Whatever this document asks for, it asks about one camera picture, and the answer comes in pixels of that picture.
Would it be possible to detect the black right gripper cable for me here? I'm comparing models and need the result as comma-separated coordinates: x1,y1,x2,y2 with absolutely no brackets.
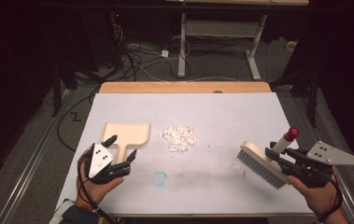
317,169,345,222

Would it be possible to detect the person's left hand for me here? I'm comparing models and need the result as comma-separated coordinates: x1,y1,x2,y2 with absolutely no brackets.
75,149,125,207

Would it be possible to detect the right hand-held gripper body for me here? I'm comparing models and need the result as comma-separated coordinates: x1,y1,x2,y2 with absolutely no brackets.
278,140,354,189

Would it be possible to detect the pile of white paper scraps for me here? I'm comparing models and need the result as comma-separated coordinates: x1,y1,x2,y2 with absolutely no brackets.
158,123,199,153

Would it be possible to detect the tangle of floor cables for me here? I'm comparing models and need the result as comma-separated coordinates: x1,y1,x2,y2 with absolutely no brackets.
110,21,197,82

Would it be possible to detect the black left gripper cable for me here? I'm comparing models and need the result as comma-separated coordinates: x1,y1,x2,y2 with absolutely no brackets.
77,154,118,224

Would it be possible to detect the white desk frame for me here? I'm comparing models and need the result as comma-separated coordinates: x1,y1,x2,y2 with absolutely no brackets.
177,11,268,81

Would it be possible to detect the black floor cable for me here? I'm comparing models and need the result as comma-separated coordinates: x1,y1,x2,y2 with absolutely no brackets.
55,89,102,154

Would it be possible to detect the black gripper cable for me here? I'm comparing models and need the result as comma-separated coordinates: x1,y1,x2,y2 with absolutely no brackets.
77,154,118,224
317,169,345,222

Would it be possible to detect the orange wristband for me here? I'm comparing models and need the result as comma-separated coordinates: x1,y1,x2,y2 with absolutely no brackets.
74,201,100,214

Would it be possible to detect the person's right hand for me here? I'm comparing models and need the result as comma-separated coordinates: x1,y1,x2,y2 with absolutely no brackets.
286,173,343,217

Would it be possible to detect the beige brush with red-tipped handle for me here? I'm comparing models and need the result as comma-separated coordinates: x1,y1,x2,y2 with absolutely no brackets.
236,126,301,190

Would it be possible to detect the white table mat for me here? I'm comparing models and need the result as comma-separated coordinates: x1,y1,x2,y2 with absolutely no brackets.
55,91,315,217

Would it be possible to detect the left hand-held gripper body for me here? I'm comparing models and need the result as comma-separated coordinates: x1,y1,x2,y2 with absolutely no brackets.
85,142,133,185

